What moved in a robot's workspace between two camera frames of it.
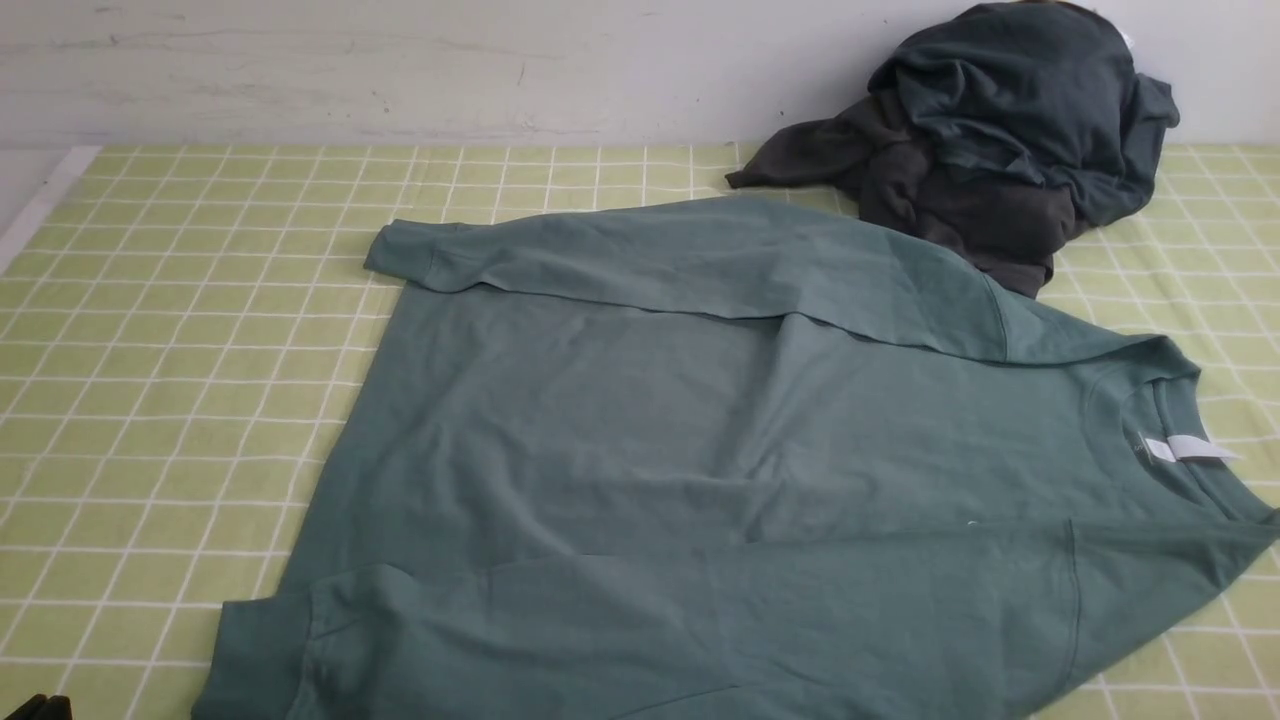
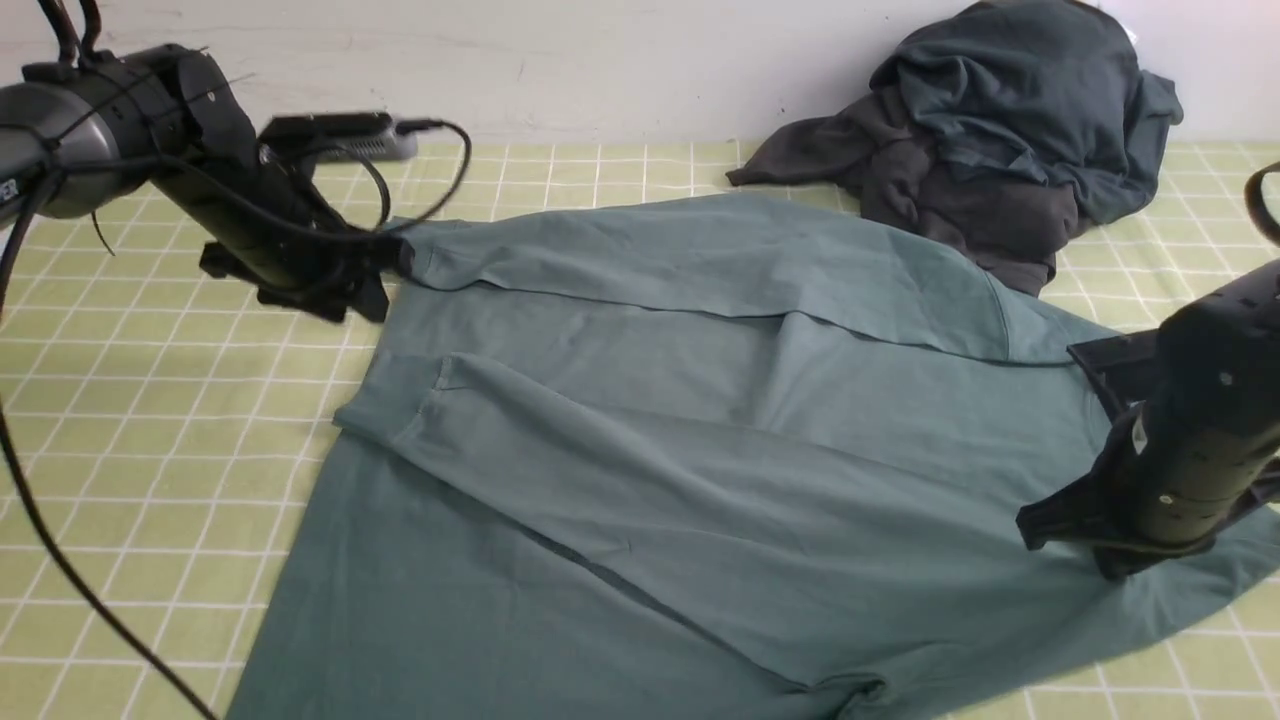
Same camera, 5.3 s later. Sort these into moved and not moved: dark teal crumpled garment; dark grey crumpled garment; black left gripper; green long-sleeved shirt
Moved: black left gripper
Not moved: dark teal crumpled garment; dark grey crumpled garment; green long-sleeved shirt
